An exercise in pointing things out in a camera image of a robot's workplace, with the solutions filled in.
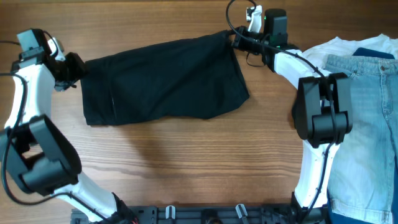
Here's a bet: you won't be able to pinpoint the black shorts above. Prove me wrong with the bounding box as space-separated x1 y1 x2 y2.
81 30 249 126

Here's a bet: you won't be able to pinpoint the light blue denim shorts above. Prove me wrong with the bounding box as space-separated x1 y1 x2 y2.
325 54 398 224

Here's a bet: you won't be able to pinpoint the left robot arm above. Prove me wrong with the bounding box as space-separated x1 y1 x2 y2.
1 29 139 223

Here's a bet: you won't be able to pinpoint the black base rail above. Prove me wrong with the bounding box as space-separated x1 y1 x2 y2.
70 203 304 224

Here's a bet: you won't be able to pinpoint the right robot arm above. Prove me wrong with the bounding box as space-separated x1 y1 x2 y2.
232 4 353 223

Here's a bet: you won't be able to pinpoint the white t-shirt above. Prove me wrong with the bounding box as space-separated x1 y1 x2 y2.
302 34 397 68

